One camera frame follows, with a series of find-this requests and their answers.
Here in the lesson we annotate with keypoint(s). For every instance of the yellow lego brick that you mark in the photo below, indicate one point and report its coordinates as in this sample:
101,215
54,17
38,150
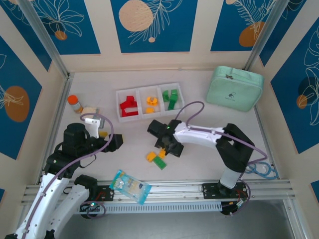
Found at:
150,157
162,154
150,110

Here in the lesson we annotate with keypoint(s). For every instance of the red lego brick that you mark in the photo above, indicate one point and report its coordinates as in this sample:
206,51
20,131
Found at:
130,113
133,104
123,106
130,99

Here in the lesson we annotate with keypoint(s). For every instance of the green lego brick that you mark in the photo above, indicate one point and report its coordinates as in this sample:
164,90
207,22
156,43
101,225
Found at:
174,98
159,163
172,104
174,92
165,96

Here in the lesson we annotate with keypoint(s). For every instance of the yellow round lego piece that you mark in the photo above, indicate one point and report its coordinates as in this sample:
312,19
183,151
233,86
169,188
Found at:
152,100

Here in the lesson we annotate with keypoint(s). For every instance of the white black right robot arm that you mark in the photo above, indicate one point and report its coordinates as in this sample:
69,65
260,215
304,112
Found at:
234,152

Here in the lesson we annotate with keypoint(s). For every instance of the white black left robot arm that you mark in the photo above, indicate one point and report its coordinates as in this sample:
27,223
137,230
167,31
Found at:
72,199

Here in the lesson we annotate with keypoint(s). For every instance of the white three-compartment tray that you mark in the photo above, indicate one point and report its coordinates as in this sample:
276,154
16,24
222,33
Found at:
143,117

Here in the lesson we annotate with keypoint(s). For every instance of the beige sponge block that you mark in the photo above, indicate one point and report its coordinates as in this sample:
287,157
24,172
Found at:
91,110

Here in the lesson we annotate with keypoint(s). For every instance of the orange-lid pill bottle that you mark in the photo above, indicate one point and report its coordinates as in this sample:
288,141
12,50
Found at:
74,103

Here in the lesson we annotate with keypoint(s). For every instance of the blue white plastic packet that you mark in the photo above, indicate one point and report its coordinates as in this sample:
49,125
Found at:
129,185

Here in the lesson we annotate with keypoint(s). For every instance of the mint green zip case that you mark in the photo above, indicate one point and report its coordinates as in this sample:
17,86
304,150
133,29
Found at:
234,87

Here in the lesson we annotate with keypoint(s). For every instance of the blue stethoscope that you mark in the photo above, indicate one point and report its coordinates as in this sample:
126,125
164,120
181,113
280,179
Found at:
264,171

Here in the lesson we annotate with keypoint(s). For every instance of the aluminium table side rail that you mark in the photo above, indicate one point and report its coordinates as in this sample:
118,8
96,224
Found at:
264,135
59,112

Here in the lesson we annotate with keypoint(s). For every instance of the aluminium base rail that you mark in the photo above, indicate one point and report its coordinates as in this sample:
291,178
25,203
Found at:
174,190

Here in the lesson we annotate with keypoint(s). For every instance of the aluminium frame post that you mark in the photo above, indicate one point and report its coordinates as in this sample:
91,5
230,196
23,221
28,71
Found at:
268,32
42,32

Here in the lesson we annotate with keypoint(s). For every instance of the short aluminium frame leg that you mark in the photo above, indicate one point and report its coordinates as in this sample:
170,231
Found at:
290,219

